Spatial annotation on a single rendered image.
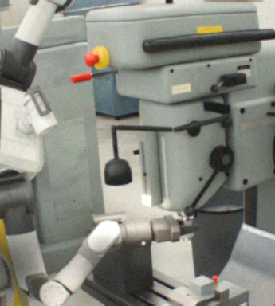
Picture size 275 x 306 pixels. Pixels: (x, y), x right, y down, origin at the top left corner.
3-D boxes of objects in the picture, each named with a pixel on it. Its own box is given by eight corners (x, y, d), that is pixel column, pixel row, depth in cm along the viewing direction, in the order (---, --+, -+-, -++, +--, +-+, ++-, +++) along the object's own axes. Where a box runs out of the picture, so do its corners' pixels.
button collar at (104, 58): (104, 70, 163) (102, 47, 162) (92, 68, 168) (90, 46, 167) (111, 68, 164) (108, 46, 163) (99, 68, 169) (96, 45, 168)
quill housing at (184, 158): (181, 221, 176) (173, 102, 168) (138, 204, 193) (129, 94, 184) (233, 202, 186) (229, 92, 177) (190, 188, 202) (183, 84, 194)
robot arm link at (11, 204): (-2, 238, 168) (-14, 189, 168) (-4, 234, 177) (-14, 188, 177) (37, 232, 171) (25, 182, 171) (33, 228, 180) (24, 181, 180)
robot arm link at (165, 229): (180, 220, 183) (137, 226, 181) (181, 251, 186) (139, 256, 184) (170, 206, 195) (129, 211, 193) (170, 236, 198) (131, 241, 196)
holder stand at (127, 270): (124, 295, 214) (119, 243, 209) (92, 275, 232) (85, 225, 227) (154, 284, 220) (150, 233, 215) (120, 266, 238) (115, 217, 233)
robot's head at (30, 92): (29, 127, 179) (37, 117, 172) (17, 101, 180) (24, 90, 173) (49, 119, 182) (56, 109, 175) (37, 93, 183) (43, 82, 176)
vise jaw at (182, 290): (191, 315, 182) (191, 304, 181) (167, 302, 192) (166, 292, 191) (207, 308, 185) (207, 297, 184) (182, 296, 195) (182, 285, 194)
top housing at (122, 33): (132, 72, 156) (127, 9, 152) (80, 65, 178) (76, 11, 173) (269, 53, 180) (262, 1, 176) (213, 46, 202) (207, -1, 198)
